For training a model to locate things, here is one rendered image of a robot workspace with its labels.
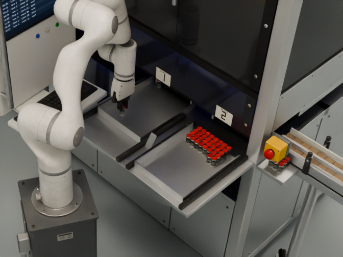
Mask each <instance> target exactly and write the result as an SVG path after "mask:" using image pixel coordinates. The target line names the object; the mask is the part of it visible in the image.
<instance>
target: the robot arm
mask: <svg viewBox="0 0 343 257"><path fill-rule="evenodd" d="M54 14H55V16H56V18H57V19H58V20H59V21H60V22H62V23H63V24H66V25H68V26H71V27H74V28H77V29H80V30H83V31H84V35H83V37H82V38H80V39H79V40H77V41H75V42H73V43H71V44H69V45H67V46H65V47H64V48H63V49H62V50H61V51H60V53H59V56H58V59H57V63H56V66H55V70H54V75H53V85H54V89H55V91H56V93H57V95H58V96H59V98H60V100H61V104H62V111H59V110H57V109H54V108H51V107H49V106H46V105H43V104H39V103H35V102H33V103H29V104H27V105H25V106H24V107H23V108H22V109H21V110H20V112H19V114H18V118H17V126H18V130H19V133H20V135H21V137H22V138H23V140H24V141H25V143H26V144H27V145H28V147H29V148H30V149H31V150H32V152H33V153H34V154H35V155H36V157H37V162H38V173H39V183H40V184H39V185H38V186H37V187H36V188H35V190H34V191H33V194H32V205H33V207H34V209H35V210H36V211H37V212H38V213H39V214H41V215H44V216H46V217H51V218H61V217H65V216H68V215H70V214H72V213H74V212H75V211H76V210H77V209H78V208H79V207H80V206H81V204H82V201H83V193H82V190H81V188H80V187H79V186H78V185H77V184H76V183H74V182H73V181H72V159H71V152H70V150H72V149H75V148H76V147H78V146H79V145H80V143H81V142H82V140H83V137H84V130H85V127H84V118H83V113H82V107H81V87H82V81H83V78H84V74H85V71H86V68H87V65H88V62H89V60H90V58H91V56H92V55H93V54H94V52H95V51H98V54H99V56H100V57H101V58H102V59H104V60H106V61H109V62H111V63H113V64H114V76H115V77H114V78H113V82H112V87H111V96H112V97H113V98H112V102H113V103H117V109H119V110H120V111H121V112H122V111H123V107H124V106H125V108H126V109H128V101H129V100H130V96H131V95H132V94H133V93H134V91H135V77H134V76H135V63H136V48H137V44H136V42H135V41H134V40H133V39H130V38H131V28H130V23H129V18H128V13H127V8H126V3H125V0H56V2H55V4H54Z"/></svg>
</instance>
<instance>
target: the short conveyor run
mask: <svg viewBox="0 0 343 257"><path fill-rule="evenodd" d="M282 137H284V138H285V139H287V140H288V141H290V142H291V146H290V150H289V154H288V155H287V156H286V157H289V158H290V164H291V165H293V166H294V167H296V168H297V169H298V170H299V172H298V173H297V174H296V175H297V176H298V177H300V178H301V179H303V180H304V181H306V182H308V183H309V184H311V185H312V186H314V187H315V188H317V189H318V190H320V191H322V192H323V193H325V194H326V195H328V196H329V197H331V198H332V199H334V200H335V201H337V202H338V203H340V204H342V205H343V158H342V157H340V156H338V155H337V154H335V153H334V152H332V151H330V150H329V146H330V143H331V142H330V141H331V139H332V138H331V136H327V137H326V140H325V142H324V145H323V146H322V145H320V144H319V143H317V142H315V141H314V140H312V139H310V138H309V137H307V136H305V135H304V134H302V133H301V132H299V131H297V130H296V129H294V128H293V127H292V128H291V129H290V132H289V133H288V134H287V135H284V134H283V135H282Z"/></svg>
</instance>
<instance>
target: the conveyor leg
mask: <svg viewBox="0 0 343 257"><path fill-rule="evenodd" d="M318 194H319V190H318V189H317V188H315V187H314V186H312V185H311V184H309V185H308V188H307V191H306V194H305V198H304V201H303V204H302V207H301V210H300V213H299V217H298V220H297V223H296V226H295V229H294V232H293V236H292V239H291V242H290V245H289V248H288V251H287V254H286V257H298V254H299V251H300V248H301V245H302V242H303V239H304V236H305V232H306V229H307V226H308V224H309V221H310V218H311V215H312V212H313V209H314V206H315V203H316V200H317V197H318Z"/></svg>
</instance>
